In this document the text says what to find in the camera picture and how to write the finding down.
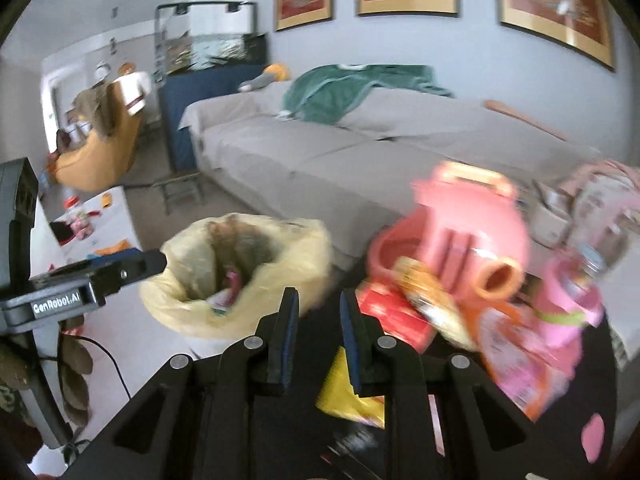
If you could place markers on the black pink-dotted tablecloth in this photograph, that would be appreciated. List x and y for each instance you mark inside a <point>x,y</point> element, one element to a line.
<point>575,400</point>

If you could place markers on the glass fish tank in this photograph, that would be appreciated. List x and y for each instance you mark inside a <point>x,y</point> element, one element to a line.
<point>210,45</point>

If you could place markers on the blue toy shovel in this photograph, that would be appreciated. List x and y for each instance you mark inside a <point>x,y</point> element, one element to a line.
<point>99,256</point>

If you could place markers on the pink printed plastic bag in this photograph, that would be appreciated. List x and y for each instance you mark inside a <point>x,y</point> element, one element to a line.
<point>600,185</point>

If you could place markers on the small wooden stool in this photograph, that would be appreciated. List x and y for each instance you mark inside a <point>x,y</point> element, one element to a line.
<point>180,185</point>

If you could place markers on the red snack packet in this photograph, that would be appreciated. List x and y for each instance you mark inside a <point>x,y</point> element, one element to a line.
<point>390,310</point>

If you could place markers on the brown cloth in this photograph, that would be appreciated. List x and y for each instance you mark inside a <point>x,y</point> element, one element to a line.
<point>95,110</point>

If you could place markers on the white red-striped towel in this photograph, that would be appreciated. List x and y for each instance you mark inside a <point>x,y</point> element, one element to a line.
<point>135,90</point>

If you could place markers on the person's left hand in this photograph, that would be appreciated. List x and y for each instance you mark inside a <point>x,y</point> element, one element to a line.
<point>77,365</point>

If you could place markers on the wooden stick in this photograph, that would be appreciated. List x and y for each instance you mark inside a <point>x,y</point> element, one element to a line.
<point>525,120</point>

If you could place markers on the small pink toy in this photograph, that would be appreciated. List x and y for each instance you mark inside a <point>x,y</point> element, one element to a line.
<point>81,225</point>

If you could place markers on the pink plastic toy pot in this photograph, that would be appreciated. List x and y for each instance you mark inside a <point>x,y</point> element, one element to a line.
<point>465,230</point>

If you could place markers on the orange yellow snack packet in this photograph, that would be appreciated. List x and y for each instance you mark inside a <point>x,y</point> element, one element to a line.
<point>430,300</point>

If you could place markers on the orange toy rake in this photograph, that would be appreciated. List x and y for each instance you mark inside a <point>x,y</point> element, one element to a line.
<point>112,248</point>

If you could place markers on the pink orange-edged packet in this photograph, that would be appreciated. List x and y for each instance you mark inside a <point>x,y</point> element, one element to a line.
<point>515,360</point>

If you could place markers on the trash bin with yellow bag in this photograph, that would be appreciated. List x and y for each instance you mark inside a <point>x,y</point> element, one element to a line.
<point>295,270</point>

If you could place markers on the white plastic container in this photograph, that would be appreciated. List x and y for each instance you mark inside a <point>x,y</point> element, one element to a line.
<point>550,222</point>

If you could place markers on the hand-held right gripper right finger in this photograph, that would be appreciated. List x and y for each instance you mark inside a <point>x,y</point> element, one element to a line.
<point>351,355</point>

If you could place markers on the white low table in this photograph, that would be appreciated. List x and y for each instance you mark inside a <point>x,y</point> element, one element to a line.
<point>117,220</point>

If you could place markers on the green blanket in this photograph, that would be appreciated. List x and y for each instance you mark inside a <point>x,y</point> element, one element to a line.
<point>340,90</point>

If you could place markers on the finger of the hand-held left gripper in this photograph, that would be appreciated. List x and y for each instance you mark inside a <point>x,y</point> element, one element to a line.
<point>130,267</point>

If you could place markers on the grey orange plush toy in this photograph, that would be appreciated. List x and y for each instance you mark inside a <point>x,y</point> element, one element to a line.
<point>265,77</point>

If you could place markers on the pink toy bottle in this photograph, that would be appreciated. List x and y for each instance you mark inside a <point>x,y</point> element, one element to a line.
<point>570,295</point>

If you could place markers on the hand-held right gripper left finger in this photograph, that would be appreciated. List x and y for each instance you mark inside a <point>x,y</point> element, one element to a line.
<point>289,350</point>

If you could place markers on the yellow armchair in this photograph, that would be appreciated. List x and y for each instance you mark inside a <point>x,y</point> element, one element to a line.
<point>100,160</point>

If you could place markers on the grey sofa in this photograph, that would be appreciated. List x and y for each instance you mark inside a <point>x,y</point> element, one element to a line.
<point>310,160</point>

